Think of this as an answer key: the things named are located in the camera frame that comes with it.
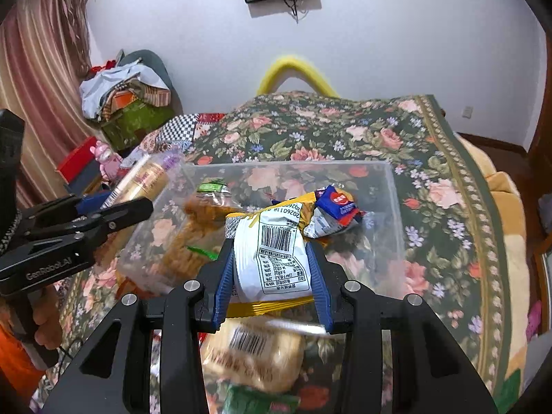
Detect biscuit roll packet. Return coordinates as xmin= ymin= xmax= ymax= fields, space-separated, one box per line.
xmin=106 ymin=147 xmax=184 ymax=208

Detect clear plastic storage box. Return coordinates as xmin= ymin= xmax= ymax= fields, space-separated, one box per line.
xmin=116 ymin=159 xmax=407 ymax=309

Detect person's left hand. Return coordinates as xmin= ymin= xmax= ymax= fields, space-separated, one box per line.
xmin=31 ymin=287 xmax=64 ymax=351

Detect black monitor cable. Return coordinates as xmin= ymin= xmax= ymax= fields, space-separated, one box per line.
xmin=282 ymin=0 xmax=303 ymax=23

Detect striped pink curtain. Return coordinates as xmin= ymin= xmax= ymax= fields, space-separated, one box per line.
xmin=0 ymin=0 xmax=105 ymax=208

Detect small green snack packet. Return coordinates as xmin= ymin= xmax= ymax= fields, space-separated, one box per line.
xmin=222 ymin=386 xmax=301 ymax=414

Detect grey chair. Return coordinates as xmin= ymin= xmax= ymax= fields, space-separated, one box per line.
xmin=121 ymin=49 xmax=183 ymax=114

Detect red artificial flowers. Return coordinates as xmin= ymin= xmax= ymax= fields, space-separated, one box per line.
xmin=92 ymin=57 xmax=124 ymax=72

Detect person's left forearm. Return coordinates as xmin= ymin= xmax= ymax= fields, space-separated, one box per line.
xmin=0 ymin=308 xmax=45 ymax=397

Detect green floral cloth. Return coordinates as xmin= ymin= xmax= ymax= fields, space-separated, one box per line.
xmin=101 ymin=102 xmax=176 ymax=152

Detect yellow cake packet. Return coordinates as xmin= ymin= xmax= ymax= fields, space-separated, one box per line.
xmin=202 ymin=319 xmax=305 ymax=394

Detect patchwork quilt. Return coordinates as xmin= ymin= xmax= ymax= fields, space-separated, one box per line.
xmin=125 ymin=112 xmax=226 ymax=170

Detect white and yellow snack packet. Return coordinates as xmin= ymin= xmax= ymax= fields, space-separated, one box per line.
xmin=224 ymin=196 xmax=323 ymax=318

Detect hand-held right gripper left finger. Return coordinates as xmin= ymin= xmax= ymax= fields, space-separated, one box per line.
xmin=41 ymin=239 xmax=236 ymax=414

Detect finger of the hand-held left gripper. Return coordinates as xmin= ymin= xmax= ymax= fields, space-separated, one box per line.
xmin=74 ymin=198 xmax=155 ymax=243
xmin=19 ymin=193 xmax=109 ymax=230

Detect yellow fleece blanket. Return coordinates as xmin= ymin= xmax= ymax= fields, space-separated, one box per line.
xmin=457 ymin=131 xmax=536 ymax=400

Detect yellow foam tube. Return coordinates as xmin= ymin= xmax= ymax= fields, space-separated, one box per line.
xmin=257 ymin=54 xmax=339 ymax=96

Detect blue snack packet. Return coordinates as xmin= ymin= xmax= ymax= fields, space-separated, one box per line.
xmin=304 ymin=185 xmax=365 ymax=239

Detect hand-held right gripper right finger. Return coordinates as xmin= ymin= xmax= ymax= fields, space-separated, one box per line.
xmin=306 ymin=241 xmax=497 ymax=414

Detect pink toy rabbit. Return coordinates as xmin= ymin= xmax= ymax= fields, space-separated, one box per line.
xmin=92 ymin=140 xmax=124 ymax=180

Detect clear fried snack packet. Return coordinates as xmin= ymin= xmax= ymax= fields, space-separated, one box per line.
xmin=161 ymin=179 xmax=242 ymax=295

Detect floral blanket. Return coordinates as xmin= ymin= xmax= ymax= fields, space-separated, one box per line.
xmin=43 ymin=90 xmax=518 ymax=414

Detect pile of clothes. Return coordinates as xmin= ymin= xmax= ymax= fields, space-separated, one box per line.
xmin=80 ymin=58 xmax=173 ymax=122

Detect red box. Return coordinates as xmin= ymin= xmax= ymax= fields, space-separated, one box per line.
xmin=56 ymin=136 xmax=98 ymax=187

